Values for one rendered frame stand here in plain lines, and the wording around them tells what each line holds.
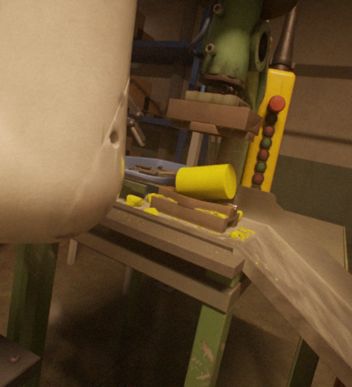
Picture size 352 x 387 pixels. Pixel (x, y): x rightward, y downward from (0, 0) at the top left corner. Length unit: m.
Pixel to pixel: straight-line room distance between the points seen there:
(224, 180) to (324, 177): 5.23
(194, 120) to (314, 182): 5.25
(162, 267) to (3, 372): 0.24
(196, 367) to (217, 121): 0.40
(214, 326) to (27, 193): 0.34
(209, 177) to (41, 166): 0.38
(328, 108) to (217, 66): 5.34
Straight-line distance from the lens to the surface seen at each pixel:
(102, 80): 0.22
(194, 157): 2.14
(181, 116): 0.57
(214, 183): 0.54
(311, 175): 5.75
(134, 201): 0.59
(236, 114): 0.52
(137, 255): 0.50
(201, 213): 0.54
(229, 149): 0.71
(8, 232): 0.24
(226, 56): 0.57
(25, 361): 0.35
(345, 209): 5.76
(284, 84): 0.79
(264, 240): 0.60
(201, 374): 0.52
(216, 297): 0.45
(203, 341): 0.49
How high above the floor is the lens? 1.15
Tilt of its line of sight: 8 degrees down
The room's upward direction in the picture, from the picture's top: 12 degrees clockwise
